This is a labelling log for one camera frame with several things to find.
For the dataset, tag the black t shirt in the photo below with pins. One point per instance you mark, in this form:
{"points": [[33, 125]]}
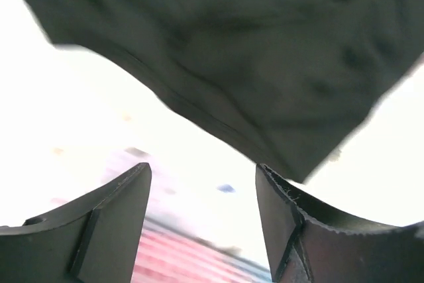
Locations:
{"points": [[281, 81]]}

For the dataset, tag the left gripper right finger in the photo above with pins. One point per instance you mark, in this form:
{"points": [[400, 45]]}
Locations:
{"points": [[308, 240]]}

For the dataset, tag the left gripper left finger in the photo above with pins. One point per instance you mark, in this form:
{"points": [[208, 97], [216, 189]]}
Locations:
{"points": [[93, 238]]}

